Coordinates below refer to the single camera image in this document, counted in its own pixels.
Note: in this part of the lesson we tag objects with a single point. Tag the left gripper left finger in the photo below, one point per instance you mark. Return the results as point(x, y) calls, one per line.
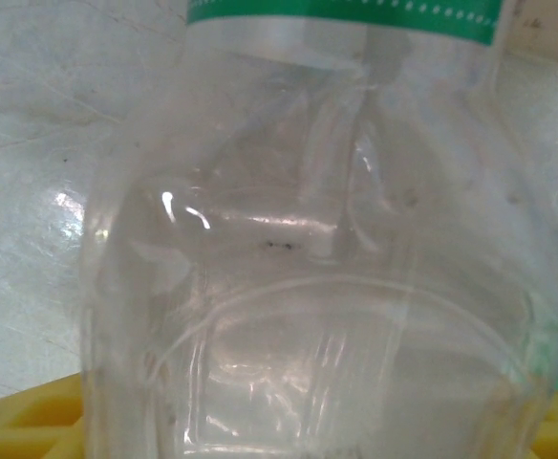
point(26, 425)

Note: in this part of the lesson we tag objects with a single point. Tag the clear bottle green label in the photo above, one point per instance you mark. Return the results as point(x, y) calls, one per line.
point(307, 239)

